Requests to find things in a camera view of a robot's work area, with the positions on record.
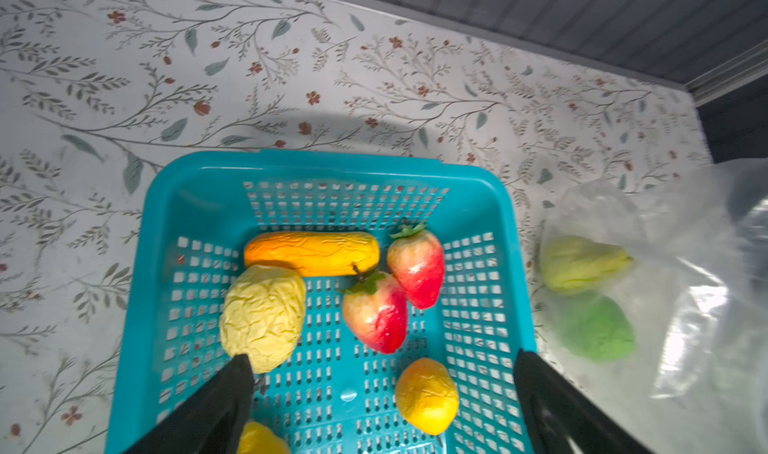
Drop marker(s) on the green apple toy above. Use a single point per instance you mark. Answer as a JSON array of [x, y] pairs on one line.
[[594, 327]]

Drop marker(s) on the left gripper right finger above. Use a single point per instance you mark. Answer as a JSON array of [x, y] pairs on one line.
[[558, 418]]

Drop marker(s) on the pale yellow pear toy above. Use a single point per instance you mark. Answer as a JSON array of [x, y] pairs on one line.
[[263, 316]]

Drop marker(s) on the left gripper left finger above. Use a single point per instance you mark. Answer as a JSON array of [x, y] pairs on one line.
[[211, 420]]

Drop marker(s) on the teal plastic basket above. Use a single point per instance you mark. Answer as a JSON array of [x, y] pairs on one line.
[[334, 394]]

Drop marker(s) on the clear zip top bag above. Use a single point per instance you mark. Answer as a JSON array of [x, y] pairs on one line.
[[696, 297]]

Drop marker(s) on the red strawberry toy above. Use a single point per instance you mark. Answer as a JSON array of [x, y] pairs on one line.
[[376, 310], [416, 259]]

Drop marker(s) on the orange mango toy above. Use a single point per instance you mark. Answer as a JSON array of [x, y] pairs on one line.
[[315, 254]]

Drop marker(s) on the yellow lemon toy right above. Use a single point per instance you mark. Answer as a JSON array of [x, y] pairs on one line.
[[427, 397]]

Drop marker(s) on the green pear toy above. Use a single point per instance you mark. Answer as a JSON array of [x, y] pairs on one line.
[[572, 264]]

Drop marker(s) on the red strawberry toy upper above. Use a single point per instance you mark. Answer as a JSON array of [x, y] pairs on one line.
[[416, 259]]

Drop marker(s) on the red strawberry toy lower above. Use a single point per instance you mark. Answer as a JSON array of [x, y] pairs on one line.
[[376, 310]]

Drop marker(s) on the orange yellow round fruit toy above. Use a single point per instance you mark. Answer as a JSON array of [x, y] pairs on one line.
[[259, 439]]

